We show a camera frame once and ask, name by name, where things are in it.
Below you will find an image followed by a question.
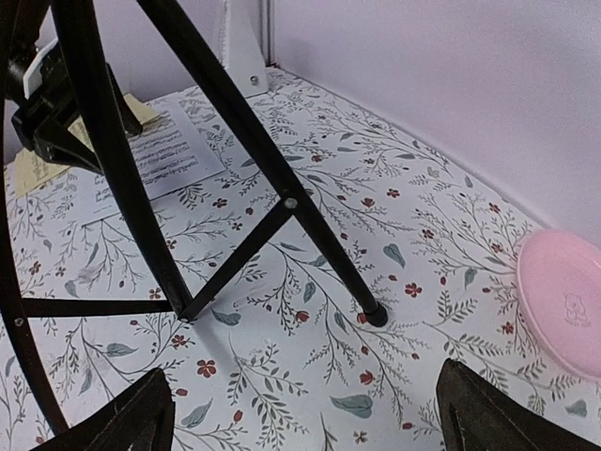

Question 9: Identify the black perforated music stand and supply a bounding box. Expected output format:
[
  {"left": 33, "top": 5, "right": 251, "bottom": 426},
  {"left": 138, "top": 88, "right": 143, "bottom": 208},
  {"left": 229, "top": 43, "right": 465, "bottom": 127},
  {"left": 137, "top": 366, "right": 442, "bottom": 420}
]
[{"left": 0, "top": 0, "right": 390, "bottom": 436}]

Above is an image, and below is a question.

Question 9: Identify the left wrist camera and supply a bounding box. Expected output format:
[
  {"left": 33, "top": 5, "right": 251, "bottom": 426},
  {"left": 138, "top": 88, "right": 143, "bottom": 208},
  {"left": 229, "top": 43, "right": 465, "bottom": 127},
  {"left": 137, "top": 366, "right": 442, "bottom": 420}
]
[{"left": 22, "top": 37, "right": 58, "bottom": 100}]

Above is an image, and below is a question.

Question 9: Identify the white metronome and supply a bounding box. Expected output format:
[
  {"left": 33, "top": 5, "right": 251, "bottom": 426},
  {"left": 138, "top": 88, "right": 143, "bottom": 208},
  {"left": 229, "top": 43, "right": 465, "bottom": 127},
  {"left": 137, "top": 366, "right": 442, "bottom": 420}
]
[{"left": 212, "top": 0, "right": 269, "bottom": 99}]

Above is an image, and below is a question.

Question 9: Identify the pink plastic plate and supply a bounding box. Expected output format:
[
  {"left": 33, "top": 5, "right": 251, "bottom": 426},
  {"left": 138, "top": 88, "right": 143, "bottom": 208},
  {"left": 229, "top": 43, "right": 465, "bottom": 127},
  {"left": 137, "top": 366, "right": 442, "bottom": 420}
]
[{"left": 516, "top": 230, "right": 600, "bottom": 381}]

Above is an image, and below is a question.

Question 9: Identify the yellow sheet music page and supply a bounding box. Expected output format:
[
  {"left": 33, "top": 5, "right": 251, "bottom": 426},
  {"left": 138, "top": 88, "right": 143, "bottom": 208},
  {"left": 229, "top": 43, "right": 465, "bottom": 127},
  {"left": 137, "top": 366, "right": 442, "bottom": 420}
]
[{"left": 15, "top": 93, "right": 159, "bottom": 198}]

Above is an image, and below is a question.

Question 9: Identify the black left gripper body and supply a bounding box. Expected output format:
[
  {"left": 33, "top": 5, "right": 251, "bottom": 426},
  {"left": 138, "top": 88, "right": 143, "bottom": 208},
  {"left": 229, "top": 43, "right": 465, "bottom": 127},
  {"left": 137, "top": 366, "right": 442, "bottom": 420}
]
[{"left": 1, "top": 1, "right": 89, "bottom": 155}]

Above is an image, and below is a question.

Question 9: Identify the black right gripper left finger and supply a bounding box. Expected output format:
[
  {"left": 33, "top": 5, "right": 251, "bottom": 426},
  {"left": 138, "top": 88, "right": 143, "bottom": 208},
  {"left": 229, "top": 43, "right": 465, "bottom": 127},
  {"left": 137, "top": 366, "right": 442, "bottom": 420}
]
[{"left": 37, "top": 368, "right": 175, "bottom": 451}]

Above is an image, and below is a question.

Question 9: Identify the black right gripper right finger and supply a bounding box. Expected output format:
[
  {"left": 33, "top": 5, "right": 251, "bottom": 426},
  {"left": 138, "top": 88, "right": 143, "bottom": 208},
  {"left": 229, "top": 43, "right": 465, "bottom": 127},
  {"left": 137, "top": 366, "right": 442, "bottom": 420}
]
[{"left": 436, "top": 359, "right": 600, "bottom": 451}]

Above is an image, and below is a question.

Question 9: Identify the white sheet music page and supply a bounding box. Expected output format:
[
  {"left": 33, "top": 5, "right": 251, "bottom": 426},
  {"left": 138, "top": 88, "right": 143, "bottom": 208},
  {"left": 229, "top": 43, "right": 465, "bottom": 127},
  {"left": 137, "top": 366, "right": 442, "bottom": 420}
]
[{"left": 78, "top": 97, "right": 224, "bottom": 225}]

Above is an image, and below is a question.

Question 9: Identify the right aluminium corner post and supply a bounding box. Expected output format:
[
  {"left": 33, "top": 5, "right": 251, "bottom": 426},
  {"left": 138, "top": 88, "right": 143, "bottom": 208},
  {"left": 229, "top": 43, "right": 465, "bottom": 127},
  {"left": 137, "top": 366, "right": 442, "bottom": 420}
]
[{"left": 259, "top": 0, "right": 276, "bottom": 66}]

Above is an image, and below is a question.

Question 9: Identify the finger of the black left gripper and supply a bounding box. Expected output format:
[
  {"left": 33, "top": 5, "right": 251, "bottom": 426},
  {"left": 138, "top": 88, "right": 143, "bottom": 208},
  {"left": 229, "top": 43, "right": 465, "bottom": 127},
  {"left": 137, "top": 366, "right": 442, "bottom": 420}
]
[
  {"left": 106, "top": 64, "right": 143, "bottom": 136},
  {"left": 34, "top": 127, "right": 101, "bottom": 172}
]

